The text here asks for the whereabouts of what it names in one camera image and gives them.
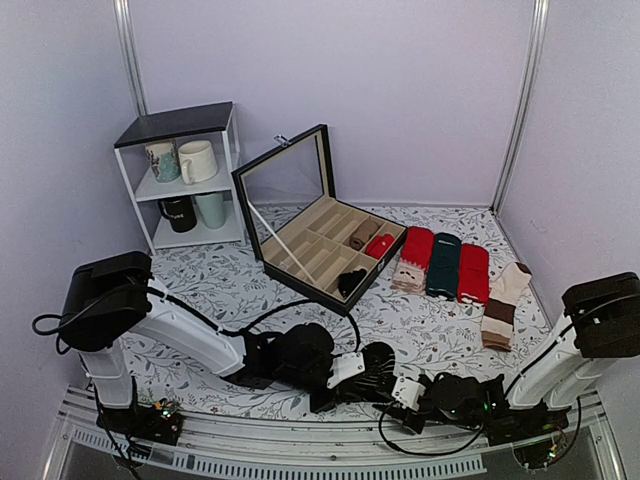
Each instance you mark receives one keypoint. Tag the black compartment storage box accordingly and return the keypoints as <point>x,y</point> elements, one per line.
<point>298,227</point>

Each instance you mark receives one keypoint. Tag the aluminium front rail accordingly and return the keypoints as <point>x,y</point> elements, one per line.
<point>236,448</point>

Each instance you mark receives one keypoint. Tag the cream brown striped sock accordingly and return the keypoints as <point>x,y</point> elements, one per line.
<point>497,326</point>

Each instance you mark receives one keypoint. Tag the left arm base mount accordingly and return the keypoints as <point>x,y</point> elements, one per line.
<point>159,423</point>

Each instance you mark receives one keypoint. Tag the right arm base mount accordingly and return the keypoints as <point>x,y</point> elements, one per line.
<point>505,425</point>

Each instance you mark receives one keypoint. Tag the rolled tan sock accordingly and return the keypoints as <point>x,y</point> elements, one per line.
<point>363,234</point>

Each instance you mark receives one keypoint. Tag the mint green tumbler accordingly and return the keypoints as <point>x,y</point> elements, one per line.
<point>211,207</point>

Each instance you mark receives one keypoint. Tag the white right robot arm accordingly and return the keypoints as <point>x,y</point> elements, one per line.
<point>599,325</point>

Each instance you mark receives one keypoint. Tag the red white sock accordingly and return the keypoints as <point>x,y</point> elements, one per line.
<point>473,282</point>

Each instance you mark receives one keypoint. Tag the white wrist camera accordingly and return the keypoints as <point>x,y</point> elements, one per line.
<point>344,367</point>
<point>407,393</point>

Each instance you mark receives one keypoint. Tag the red beige patterned sock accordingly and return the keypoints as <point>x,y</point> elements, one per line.
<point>411,271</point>

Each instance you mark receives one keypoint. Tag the aluminium corner post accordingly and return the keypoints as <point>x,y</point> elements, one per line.
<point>125,32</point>
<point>531,68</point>

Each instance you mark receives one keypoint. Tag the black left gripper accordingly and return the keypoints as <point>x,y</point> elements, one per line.
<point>317,406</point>

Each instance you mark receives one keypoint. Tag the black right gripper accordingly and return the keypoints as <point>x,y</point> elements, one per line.
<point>404,416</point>

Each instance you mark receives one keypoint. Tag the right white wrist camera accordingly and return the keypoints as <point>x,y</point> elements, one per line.
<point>407,393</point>

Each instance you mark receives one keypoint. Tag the right aluminium corner post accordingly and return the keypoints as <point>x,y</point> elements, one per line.
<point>531,68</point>

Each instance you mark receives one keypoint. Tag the floral white table mat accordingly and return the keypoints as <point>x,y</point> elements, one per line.
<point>227,284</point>

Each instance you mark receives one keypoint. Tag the left aluminium corner post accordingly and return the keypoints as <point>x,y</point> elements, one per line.
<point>125,32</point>

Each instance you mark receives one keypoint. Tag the dark green sock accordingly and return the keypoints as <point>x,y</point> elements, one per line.
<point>443,272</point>

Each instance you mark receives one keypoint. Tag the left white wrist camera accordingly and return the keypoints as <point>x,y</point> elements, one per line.
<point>344,367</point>

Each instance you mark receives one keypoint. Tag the rolled red sock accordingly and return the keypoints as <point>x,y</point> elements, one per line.
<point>379,245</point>

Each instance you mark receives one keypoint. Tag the black white striped sock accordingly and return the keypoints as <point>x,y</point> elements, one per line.
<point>377,381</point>

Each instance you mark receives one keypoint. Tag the patterned teal white mug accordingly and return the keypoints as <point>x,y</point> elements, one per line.
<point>164,161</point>

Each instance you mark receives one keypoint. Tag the rolled black sock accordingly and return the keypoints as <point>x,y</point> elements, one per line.
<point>348,281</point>

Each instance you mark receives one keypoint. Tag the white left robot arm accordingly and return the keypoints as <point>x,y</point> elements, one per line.
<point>118,295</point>

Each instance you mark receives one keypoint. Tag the white ceramic mug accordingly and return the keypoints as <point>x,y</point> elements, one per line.
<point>197,161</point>

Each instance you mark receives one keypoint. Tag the black mug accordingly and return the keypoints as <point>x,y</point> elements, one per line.
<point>180,213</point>

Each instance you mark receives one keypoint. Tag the white shelf black top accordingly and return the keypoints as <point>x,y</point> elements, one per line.
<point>213,122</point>

